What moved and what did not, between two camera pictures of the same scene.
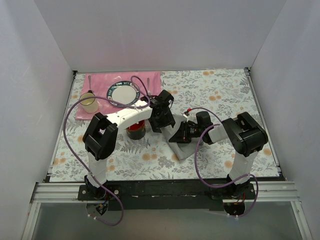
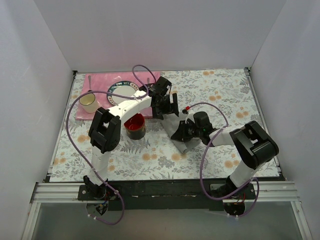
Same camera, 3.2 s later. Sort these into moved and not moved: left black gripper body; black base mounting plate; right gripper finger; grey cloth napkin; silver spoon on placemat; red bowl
Moved: grey cloth napkin; left black gripper body
Not moved: red bowl; right gripper finger; black base mounting plate; silver spoon on placemat
